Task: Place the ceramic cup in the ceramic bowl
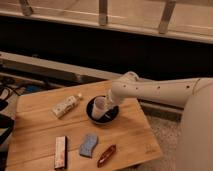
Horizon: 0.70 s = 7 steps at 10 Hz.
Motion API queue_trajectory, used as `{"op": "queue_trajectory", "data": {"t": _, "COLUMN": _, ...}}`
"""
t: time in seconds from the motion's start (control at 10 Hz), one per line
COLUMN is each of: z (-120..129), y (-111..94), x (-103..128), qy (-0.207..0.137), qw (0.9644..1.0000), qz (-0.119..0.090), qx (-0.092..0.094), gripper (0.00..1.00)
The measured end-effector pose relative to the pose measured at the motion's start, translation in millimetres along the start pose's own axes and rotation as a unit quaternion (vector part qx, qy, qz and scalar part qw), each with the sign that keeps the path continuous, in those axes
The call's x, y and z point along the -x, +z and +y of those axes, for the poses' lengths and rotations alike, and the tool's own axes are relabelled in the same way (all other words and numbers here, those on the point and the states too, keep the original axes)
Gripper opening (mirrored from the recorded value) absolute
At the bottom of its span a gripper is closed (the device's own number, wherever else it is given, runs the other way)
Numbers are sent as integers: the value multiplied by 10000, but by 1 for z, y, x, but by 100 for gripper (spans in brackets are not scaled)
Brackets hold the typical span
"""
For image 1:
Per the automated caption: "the blue sponge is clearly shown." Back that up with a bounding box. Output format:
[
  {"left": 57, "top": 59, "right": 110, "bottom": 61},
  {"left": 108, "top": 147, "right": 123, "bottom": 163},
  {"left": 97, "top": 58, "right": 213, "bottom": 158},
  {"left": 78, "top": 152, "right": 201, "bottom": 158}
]
[{"left": 79, "top": 133, "right": 98, "bottom": 158}]

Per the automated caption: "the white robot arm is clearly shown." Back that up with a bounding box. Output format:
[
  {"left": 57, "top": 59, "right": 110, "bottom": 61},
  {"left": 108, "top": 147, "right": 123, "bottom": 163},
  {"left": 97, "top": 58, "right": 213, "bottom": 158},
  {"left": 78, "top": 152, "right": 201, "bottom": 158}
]
[{"left": 105, "top": 71, "right": 201, "bottom": 109}]

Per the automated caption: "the white plastic bottle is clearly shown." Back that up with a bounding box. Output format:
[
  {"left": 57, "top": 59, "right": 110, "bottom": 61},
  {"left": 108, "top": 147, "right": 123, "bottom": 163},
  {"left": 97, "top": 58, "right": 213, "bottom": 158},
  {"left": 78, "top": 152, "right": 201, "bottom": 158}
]
[{"left": 52, "top": 93, "right": 82, "bottom": 118}]

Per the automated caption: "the brown glossy snack bar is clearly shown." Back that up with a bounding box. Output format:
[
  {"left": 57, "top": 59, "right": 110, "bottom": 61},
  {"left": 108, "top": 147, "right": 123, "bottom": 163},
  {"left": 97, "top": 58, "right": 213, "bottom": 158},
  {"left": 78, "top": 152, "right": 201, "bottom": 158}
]
[{"left": 97, "top": 145, "right": 116, "bottom": 168}]

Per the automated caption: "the grey metal rail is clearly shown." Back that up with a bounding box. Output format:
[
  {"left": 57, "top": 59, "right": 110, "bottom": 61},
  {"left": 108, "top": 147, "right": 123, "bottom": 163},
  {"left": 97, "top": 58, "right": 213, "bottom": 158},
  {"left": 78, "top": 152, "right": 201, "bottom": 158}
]
[{"left": 0, "top": 51, "right": 120, "bottom": 83}]

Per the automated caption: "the white ceramic cup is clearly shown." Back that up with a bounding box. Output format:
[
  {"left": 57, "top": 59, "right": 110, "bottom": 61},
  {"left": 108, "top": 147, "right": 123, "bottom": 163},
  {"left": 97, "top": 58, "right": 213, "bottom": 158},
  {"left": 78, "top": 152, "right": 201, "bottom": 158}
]
[{"left": 91, "top": 96, "right": 106, "bottom": 120}]

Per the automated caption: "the wooden table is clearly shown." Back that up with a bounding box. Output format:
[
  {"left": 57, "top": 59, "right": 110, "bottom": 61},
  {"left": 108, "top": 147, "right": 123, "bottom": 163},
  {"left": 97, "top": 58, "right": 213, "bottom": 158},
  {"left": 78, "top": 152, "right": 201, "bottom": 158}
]
[{"left": 6, "top": 81, "right": 162, "bottom": 171}]

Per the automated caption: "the dark ceramic bowl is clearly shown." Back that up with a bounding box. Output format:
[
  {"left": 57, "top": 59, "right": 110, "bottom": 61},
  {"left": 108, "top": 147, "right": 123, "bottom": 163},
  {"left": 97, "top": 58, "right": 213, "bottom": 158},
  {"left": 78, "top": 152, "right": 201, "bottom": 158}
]
[{"left": 86, "top": 96, "right": 119, "bottom": 124}]

